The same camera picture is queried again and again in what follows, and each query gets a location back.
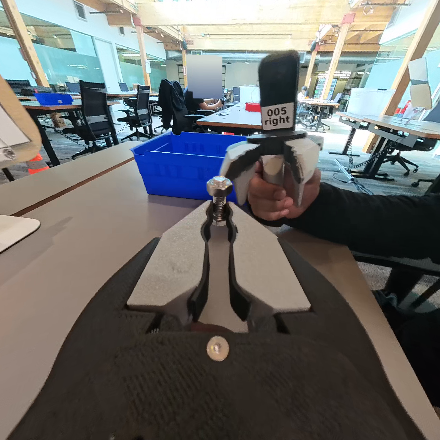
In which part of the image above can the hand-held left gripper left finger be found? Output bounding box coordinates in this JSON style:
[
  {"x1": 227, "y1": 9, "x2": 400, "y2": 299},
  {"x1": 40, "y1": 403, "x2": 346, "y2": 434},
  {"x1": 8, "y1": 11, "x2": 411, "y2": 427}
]
[{"x1": 126, "y1": 200, "x2": 214, "y2": 324}]

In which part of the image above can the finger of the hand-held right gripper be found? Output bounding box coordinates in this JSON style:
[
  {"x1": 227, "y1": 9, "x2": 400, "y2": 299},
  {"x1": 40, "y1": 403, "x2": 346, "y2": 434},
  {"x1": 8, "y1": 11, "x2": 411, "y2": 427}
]
[
  {"x1": 219, "y1": 142, "x2": 263, "y2": 206},
  {"x1": 283, "y1": 135, "x2": 325, "y2": 207}
]

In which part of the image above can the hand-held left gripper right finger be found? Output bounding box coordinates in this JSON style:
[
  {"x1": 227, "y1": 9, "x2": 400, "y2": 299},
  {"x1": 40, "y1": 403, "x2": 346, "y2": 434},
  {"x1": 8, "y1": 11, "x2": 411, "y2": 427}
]
[{"x1": 226, "y1": 201, "x2": 311, "y2": 322}]

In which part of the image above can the steel hex nut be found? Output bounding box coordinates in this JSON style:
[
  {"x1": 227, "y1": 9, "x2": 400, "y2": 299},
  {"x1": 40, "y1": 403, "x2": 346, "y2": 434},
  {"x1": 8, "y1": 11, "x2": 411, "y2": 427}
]
[{"x1": 206, "y1": 175, "x2": 234, "y2": 197}]

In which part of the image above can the steel hex bolt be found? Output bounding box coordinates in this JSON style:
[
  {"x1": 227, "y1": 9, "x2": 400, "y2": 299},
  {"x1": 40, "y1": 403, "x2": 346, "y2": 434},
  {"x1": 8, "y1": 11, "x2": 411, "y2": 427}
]
[{"x1": 211, "y1": 194, "x2": 228, "y2": 226}]

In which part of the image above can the blue plastic bin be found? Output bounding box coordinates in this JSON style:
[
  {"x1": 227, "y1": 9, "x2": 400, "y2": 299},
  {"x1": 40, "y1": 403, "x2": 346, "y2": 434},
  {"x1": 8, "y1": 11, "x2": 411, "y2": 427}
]
[
  {"x1": 130, "y1": 131, "x2": 251, "y2": 204},
  {"x1": 34, "y1": 92, "x2": 74, "y2": 106}
]

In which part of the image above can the person's right forearm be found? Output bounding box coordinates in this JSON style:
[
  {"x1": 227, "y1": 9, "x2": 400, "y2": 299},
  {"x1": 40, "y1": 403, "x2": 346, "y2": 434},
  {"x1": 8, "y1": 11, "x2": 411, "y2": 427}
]
[{"x1": 285, "y1": 182, "x2": 440, "y2": 263}]

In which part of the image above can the person's right hand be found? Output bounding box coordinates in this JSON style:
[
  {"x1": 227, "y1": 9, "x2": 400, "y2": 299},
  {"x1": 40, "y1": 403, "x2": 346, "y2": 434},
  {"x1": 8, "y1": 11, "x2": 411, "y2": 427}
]
[{"x1": 247, "y1": 160, "x2": 322, "y2": 220}]

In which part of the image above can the wooden edged office desk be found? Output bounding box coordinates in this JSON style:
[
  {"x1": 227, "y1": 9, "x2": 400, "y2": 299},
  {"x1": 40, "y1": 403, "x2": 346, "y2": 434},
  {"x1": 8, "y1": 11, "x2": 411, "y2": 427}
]
[
  {"x1": 17, "y1": 91, "x2": 160, "y2": 111},
  {"x1": 335, "y1": 111, "x2": 440, "y2": 181},
  {"x1": 196, "y1": 105, "x2": 263, "y2": 135}
]

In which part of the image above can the white storage box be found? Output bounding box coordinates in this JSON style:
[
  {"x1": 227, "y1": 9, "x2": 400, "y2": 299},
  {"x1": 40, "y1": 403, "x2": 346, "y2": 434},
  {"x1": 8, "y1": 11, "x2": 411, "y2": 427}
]
[{"x1": 347, "y1": 88, "x2": 396, "y2": 115}]

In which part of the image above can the black jacket on chair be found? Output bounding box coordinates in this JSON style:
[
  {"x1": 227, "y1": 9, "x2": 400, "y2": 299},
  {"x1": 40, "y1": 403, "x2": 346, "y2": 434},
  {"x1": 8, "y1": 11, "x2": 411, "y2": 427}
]
[{"x1": 158, "y1": 78, "x2": 188, "y2": 135}]

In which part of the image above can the black mesh office chair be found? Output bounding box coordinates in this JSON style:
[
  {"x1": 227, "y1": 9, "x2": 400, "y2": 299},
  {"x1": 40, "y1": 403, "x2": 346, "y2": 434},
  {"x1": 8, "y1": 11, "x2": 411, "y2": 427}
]
[{"x1": 351, "y1": 251, "x2": 440, "y2": 311}]

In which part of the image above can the wooden display board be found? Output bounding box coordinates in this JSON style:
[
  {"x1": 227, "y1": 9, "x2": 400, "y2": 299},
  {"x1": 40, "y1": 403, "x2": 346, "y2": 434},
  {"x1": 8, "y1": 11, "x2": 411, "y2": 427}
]
[
  {"x1": 0, "y1": 74, "x2": 42, "y2": 169},
  {"x1": 407, "y1": 57, "x2": 434, "y2": 119}
]

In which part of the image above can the orange traffic cone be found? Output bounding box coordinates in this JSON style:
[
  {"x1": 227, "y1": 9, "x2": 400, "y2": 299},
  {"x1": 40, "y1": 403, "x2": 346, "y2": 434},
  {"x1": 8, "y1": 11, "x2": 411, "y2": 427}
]
[{"x1": 27, "y1": 154, "x2": 51, "y2": 175}]

